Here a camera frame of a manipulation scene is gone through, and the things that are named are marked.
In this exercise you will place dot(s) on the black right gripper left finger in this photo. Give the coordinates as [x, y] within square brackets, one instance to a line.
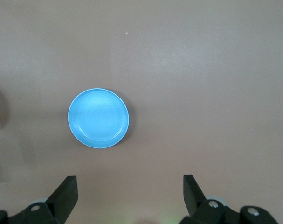
[59, 205]

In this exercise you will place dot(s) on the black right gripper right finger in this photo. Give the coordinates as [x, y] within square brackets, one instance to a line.
[197, 208]

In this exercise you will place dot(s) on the blue round plate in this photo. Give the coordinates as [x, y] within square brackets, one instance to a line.
[99, 119]

